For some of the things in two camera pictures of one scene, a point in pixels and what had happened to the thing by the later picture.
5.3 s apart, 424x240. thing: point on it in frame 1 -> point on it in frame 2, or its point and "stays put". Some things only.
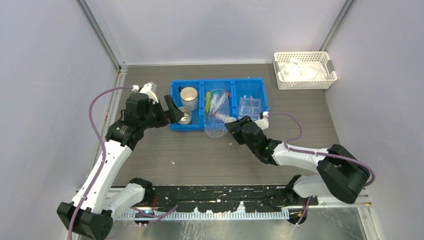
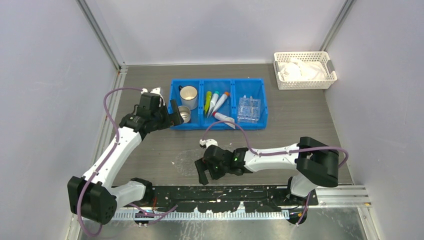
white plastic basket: x=304 y=70 stays put
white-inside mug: x=189 y=97 stays put
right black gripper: x=233 y=127 -> x=201 y=167
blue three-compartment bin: x=208 y=104 stays put
